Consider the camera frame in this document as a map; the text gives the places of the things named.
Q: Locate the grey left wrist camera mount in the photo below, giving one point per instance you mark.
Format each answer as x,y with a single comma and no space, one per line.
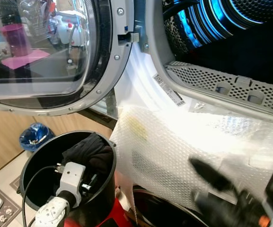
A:
71,177

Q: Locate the perforated steel washer drum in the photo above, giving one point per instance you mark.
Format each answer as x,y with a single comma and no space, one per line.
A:
207,19

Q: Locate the black cloth garment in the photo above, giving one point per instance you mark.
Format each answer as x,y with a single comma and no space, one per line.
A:
91,151

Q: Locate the white washing machine body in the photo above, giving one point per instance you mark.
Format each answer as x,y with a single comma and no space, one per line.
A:
150,28

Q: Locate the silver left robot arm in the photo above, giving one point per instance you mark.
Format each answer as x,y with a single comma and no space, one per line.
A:
51,213

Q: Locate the red plastic basket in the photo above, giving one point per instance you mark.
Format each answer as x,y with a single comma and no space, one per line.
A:
119,215

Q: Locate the grey perforated lint filter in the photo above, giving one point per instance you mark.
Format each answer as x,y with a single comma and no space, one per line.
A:
198,75

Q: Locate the round glass washer door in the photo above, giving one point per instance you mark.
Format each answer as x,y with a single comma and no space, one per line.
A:
103,71

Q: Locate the white barcode label sticker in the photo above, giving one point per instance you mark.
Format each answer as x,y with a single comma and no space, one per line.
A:
169,90

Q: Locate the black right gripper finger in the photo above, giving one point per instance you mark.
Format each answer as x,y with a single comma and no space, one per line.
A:
212,175
219,208

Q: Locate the clear bubble wrap sheet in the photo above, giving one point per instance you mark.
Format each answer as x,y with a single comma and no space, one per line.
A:
174,142

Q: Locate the black round plastic bucket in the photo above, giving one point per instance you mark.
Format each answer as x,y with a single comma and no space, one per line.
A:
103,198

